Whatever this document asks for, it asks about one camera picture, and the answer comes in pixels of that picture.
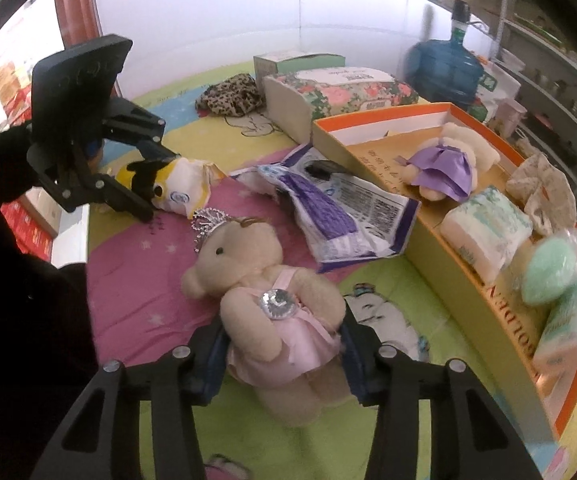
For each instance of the teddy bear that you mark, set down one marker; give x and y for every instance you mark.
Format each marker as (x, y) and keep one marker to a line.
(248, 285)
(443, 165)

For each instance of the white and green flour bag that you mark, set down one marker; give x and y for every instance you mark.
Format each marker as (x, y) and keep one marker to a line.
(493, 87)

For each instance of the crumpled beige patterned bag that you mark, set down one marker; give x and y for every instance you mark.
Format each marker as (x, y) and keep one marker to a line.
(543, 190)

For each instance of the stack of red cartons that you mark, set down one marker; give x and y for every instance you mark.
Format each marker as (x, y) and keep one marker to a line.
(31, 230)

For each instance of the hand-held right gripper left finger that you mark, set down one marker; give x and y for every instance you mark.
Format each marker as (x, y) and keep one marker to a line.
(213, 365)

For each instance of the purple and white plastic bag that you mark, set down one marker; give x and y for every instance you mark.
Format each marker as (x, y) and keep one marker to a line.
(348, 215)

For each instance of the yellow and white packet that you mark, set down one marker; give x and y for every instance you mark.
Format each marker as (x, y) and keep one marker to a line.
(183, 185)

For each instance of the green sponge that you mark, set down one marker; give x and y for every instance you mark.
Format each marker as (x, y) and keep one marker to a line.
(550, 265)

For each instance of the green and white box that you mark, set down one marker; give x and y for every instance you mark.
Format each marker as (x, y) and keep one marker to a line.
(293, 62)

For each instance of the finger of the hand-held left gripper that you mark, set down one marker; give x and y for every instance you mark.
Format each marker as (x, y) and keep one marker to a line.
(113, 192)
(138, 122)

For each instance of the blue water jug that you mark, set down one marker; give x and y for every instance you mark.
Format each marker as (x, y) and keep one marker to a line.
(441, 67)

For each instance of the white tissue pack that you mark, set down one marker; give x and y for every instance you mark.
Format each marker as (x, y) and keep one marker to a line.
(488, 230)

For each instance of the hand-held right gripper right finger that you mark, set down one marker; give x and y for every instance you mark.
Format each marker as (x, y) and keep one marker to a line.
(356, 360)

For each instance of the floral tissue pack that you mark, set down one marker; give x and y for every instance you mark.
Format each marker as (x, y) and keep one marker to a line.
(348, 92)

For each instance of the pale cardboard box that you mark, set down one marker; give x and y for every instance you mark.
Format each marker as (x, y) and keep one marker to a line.
(288, 110)

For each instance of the orange cardboard box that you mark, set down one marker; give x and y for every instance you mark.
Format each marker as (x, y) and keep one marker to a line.
(468, 280)

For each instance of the leopard print cloth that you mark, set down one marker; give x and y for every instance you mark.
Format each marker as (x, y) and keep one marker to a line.
(228, 95)

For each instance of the pink and white bag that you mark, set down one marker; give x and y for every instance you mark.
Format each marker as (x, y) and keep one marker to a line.
(508, 115)

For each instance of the green tissue pack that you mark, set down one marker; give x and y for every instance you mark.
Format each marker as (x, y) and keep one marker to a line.
(568, 325)

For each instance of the green metal shelf rack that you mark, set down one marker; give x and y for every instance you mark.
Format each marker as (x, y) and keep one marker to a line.
(558, 60)

